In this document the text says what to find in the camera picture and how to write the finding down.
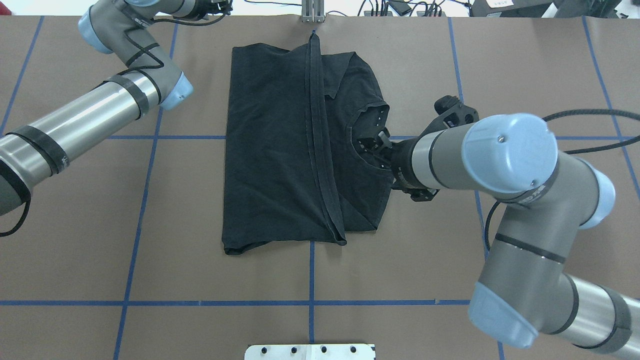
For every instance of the black power strip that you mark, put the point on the black power strip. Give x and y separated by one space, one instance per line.
402 8

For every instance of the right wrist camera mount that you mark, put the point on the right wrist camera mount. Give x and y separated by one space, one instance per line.
452 113

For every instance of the aluminium frame post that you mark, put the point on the aluminium frame post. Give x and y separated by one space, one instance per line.
313 11

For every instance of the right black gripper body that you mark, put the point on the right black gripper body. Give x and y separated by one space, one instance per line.
401 161

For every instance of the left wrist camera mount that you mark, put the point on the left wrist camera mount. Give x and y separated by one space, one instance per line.
219 7

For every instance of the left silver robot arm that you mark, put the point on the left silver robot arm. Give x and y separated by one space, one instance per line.
46 147

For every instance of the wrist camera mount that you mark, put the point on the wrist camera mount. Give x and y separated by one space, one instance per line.
219 7
452 113

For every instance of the black graphic t-shirt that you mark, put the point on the black graphic t-shirt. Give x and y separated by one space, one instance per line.
294 167

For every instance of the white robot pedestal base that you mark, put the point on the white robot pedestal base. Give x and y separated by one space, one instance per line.
327 351

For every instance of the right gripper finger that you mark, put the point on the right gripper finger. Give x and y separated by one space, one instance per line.
420 194
383 146

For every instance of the brown paper table cover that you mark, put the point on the brown paper table cover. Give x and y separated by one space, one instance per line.
121 254

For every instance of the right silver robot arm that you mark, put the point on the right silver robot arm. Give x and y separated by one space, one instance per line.
523 290

